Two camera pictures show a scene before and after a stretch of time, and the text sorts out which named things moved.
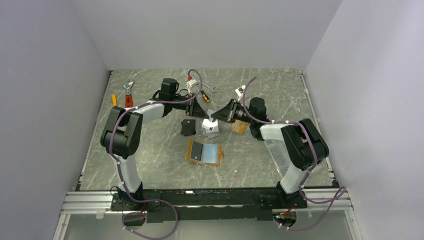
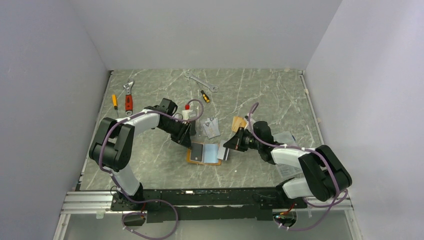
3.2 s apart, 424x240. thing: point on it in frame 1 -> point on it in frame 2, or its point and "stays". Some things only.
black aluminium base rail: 209,204 stays
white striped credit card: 209,125 -> 223,152
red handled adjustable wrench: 129,97 stays
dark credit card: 196,150 stays
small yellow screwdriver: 114,100 stays
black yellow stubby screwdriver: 205,96 stays
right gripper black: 228,113 -> 236,142
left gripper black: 195,109 -> 183,136
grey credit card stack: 213,133 stays
